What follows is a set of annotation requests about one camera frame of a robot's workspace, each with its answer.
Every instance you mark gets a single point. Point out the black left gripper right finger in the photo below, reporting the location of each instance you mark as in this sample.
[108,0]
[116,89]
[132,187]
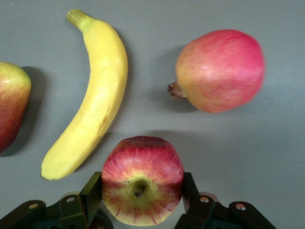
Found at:
[205,212]

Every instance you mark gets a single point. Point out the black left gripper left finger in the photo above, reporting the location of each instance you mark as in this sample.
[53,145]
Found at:
[71,212]

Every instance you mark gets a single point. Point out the red yellow apple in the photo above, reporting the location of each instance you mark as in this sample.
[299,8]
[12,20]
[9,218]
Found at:
[143,181]

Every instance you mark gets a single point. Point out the yellow banana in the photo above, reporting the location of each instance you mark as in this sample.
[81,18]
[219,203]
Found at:
[102,83]

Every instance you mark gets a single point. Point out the red yellow mango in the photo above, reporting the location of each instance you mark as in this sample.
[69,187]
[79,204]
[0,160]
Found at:
[12,105]

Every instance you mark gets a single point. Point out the red pomegranate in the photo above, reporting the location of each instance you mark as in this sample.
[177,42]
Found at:
[221,71]

